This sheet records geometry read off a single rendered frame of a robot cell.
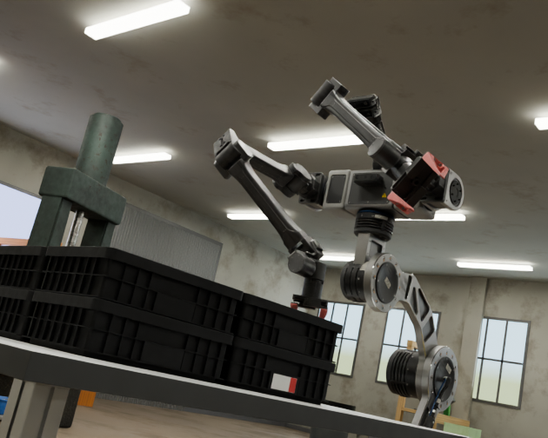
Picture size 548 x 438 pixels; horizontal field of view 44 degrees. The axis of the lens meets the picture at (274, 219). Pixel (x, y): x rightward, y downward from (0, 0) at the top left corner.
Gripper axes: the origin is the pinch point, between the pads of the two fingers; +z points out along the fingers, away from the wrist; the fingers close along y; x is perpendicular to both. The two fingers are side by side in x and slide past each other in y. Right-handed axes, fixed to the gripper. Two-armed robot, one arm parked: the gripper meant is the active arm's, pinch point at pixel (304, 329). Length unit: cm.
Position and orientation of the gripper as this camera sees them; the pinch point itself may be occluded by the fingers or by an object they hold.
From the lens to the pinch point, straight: 197.2
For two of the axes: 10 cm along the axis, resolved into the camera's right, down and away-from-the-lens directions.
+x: 0.7, 2.7, 9.6
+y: 9.8, 1.6, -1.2
